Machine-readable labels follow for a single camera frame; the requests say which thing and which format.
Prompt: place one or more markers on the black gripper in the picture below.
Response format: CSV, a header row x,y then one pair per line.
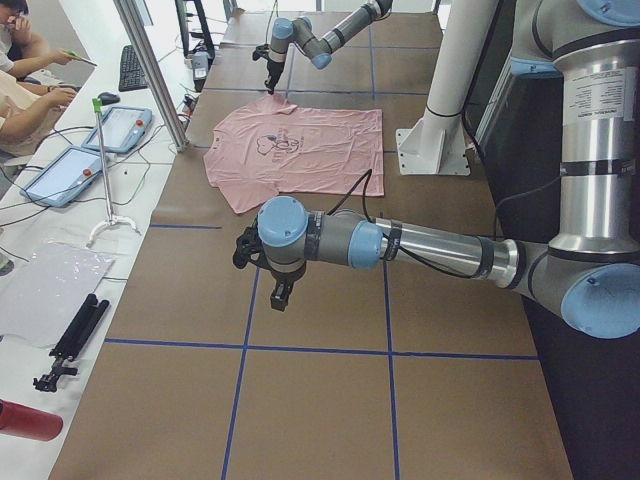
x,y
281,275
272,66

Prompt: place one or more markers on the silver reacher grabber tool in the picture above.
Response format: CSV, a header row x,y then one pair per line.
x,y
112,219

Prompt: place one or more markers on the black folded tripod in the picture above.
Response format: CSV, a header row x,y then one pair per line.
x,y
72,343

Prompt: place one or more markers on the black keyboard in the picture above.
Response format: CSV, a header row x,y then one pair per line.
x,y
131,74

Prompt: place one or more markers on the black computer mouse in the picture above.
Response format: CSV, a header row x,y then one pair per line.
x,y
108,98

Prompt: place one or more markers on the near blue teach pendant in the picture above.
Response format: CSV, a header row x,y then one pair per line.
x,y
66,177

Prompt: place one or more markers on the pink Snoopy t-shirt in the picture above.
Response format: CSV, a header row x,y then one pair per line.
x,y
272,146

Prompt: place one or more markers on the aluminium frame post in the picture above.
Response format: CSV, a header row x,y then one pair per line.
x,y
134,27

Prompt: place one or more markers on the far blue teach pendant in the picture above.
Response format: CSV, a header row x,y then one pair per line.
x,y
123,127

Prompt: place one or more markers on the wrist black camera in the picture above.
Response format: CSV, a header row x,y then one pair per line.
x,y
261,52
249,249

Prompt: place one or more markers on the blue teach pendant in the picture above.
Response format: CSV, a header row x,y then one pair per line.
x,y
123,127
66,177

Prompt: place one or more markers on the red bottle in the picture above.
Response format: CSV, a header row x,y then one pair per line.
x,y
26,422

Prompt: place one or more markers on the seated person in beige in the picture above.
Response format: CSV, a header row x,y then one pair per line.
x,y
29,112

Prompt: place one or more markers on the seated person in white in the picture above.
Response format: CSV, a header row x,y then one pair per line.
x,y
22,50

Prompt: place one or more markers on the white plastic sheet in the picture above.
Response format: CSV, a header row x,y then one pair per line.
x,y
43,296

